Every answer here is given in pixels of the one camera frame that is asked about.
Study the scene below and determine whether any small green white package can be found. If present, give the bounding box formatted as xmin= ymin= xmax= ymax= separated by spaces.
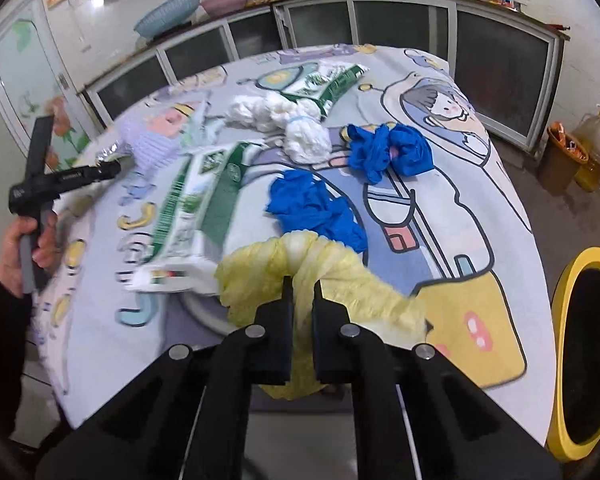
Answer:
xmin=280 ymin=60 xmax=371 ymax=117

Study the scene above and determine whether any cartoon printed tablecloth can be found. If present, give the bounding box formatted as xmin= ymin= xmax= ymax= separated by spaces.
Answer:
xmin=30 ymin=44 xmax=548 ymax=431

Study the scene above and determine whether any person's left forearm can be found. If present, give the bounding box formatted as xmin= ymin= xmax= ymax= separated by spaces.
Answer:
xmin=0 ymin=269 xmax=35 ymax=443

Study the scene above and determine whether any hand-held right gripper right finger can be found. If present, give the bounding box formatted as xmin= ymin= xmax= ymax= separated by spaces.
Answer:
xmin=312 ymin=280 xmax=563 ymax=480

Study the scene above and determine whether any brown waste bin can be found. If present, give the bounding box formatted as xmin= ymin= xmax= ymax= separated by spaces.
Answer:
xmin=537 ymin=121 xmax=589 ymax=196

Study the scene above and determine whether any glass door with flower stickers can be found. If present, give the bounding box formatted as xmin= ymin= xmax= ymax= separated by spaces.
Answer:
xmin=0 ymin=0 xmax=106 ymax=171

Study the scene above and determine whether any white wad with band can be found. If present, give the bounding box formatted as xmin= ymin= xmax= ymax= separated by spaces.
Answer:
xmin=275 ymin=100 xmax=332 ymax=165

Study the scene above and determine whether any pink plastic basin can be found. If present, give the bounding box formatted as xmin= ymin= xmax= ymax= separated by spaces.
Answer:
xmin=200 ymin=0 xmax=248 ymax=16

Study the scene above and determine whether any blue plastic basket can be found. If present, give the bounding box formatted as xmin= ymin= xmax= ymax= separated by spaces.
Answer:
xmin=133 ymin=0 xmax=201 ymax=40

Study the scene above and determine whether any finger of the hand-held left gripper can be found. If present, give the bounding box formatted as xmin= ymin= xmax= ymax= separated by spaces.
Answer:
xmin=87 ymin=160 xmax=122 ymax=182

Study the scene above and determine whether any large cooking oil bottle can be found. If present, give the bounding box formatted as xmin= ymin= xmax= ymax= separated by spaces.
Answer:
xmin=575 ymin=104 xmax=600 ymax=193

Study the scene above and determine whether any large green white carton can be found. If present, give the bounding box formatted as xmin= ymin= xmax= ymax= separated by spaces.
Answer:
xmin=127 ymin=140 xmax=271 ymax=295

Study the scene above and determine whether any yellow rimmed trash bin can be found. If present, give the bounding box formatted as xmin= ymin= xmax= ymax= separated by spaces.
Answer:
xmin=545 ymin=246 xmax=600 ymax=463

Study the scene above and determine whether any silver foil wrapper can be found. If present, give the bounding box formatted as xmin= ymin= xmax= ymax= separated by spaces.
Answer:
xmin=96 ymin=142 xmax=131 ymax=164

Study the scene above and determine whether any white tissue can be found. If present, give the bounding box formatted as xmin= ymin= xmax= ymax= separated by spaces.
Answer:
xmin=224 ymin=92 xmax=282 ymax=133

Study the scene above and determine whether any blue rubber glove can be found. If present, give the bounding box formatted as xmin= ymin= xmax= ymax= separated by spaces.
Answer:
xmin=341 ymin=122 xmax=436 ymax=185
xmin=265 ymin=170 xmax=368 ymax=255

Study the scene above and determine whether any yellow plastic bag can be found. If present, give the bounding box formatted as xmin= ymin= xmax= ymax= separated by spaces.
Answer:
xmin=214 ymin=231 xmax=433 ymax=401

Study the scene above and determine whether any kitchen cabinet with glass doors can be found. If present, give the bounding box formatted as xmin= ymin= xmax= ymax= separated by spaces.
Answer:
xmin=77 ymin=0 xmax=566 ymax=157

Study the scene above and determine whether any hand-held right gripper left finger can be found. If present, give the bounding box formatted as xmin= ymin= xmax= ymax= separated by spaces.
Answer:
xmin=35 ymin=275 xmax=295 ymax=480

